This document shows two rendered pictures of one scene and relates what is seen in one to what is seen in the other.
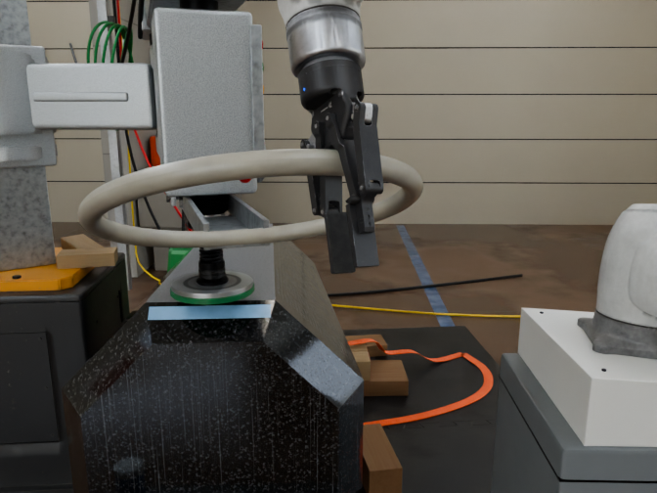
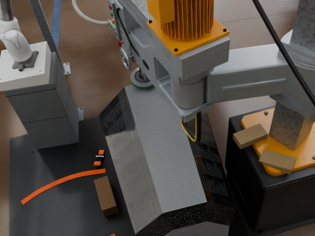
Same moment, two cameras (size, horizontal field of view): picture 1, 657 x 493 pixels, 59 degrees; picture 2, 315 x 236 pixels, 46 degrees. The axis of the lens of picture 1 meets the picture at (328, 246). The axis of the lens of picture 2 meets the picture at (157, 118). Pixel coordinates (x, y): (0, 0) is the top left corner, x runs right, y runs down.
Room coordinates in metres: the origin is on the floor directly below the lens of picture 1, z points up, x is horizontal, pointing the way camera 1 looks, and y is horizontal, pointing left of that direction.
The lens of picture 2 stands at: (3.50, 0.24, 2.78)
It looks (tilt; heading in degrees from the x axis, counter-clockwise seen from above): 49 degrees down; 177
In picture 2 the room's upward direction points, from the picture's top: 8 degrees counter-clockwise
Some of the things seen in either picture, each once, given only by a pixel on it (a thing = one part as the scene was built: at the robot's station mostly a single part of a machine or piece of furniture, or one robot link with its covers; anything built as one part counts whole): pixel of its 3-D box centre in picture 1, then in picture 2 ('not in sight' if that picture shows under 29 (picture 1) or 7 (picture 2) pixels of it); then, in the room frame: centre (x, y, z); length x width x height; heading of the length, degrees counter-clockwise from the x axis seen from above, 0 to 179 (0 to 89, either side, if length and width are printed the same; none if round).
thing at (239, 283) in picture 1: (212, 283); (144, 76); (1.48, 0.31, 0.90); 0.21 x 0.21 x 0.01
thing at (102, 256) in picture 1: (88, 257); (250, 136); (2.11, 0.90, 0.81); 0.20 x 0.10 x 0.05; 103
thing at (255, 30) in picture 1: (254, 89); (115, 19); (1.44, 0.18, 1.40); 0.08 x 0.03 x 0.28; 18
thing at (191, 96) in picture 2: not in sight; (188, 84); (2.10, 0.51, 1.37); 0.19 x 0.19 x 0.20
